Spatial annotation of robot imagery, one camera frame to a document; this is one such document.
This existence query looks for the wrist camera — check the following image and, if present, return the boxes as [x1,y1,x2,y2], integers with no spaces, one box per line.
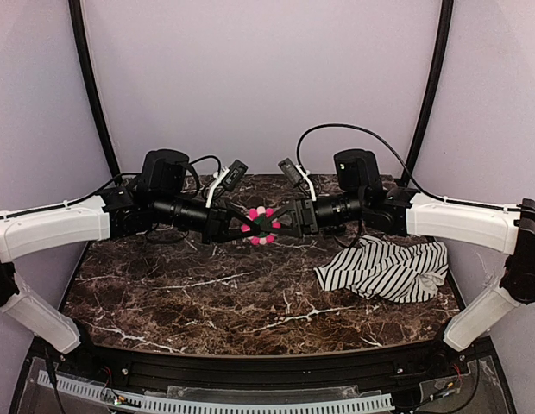
[205,160,249,208]
[278,158,317,201]

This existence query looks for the white slotted cable duct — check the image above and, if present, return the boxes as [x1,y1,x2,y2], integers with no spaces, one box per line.
[57,375,395,414]

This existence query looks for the black right frame post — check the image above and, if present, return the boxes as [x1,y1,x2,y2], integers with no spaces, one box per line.
[399,0,455,186]

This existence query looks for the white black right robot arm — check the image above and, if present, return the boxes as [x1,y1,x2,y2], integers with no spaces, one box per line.
[260,149,535,352]

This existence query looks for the pink flower brooch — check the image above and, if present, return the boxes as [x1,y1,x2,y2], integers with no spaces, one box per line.
[247,206,280,246]

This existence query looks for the black left frame post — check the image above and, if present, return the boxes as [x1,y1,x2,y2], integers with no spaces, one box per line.
[67,0,121,177]

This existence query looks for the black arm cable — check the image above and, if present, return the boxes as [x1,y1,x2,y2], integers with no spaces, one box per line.
[295,123,535,216]
[0,154,225,216]

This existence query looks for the black front frame rail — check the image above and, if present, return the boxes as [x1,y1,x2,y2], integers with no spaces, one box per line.
[96,342,456,390]

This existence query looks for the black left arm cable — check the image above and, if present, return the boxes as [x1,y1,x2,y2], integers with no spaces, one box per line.
[0,154,225,216]

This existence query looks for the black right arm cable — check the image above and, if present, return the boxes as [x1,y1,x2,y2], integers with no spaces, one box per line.
[295,123,535,216]

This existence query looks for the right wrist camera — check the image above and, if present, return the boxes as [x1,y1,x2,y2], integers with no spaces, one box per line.
[278,158,317,201]

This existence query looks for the black white striped garment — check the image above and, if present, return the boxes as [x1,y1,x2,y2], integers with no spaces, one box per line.
[314,235,449,304]

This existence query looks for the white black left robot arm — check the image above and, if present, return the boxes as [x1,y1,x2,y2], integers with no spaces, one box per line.
[0,149,261,354]

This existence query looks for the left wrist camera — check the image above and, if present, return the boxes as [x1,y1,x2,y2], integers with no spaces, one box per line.
[205,160,249,208]

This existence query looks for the black frame post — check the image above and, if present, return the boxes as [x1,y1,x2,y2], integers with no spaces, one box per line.
[67,0,121,177]
[399,0,455,186]

